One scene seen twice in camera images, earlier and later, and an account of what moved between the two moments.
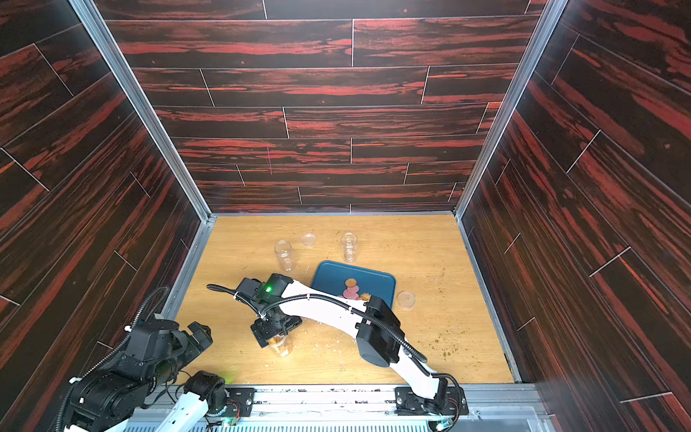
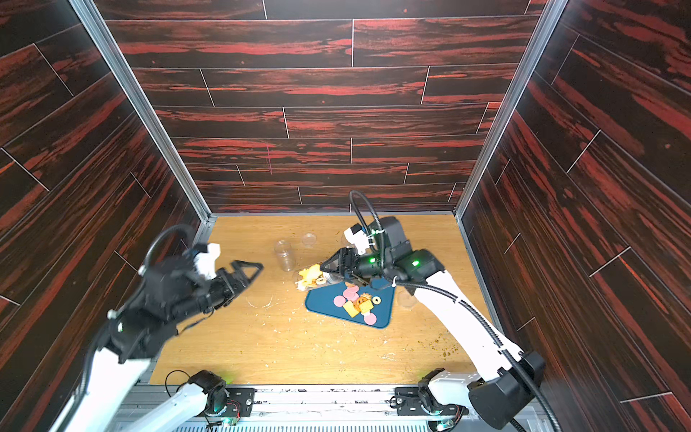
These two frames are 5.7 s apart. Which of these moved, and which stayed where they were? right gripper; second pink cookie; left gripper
Moved: left gripper; right gripper
Stayed: second pink cookie
